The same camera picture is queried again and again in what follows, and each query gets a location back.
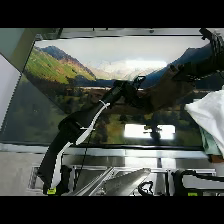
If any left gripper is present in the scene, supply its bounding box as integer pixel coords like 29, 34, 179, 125
114, 79, 146, 107

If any pale green garment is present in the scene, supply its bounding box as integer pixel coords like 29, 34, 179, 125
199, 126, 223, 157

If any white garment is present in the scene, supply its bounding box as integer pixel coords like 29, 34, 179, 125
184, 84, 224, 158

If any black cable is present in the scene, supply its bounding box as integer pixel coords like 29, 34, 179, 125
73, 123, 93, 191
137, 180, 155, 197

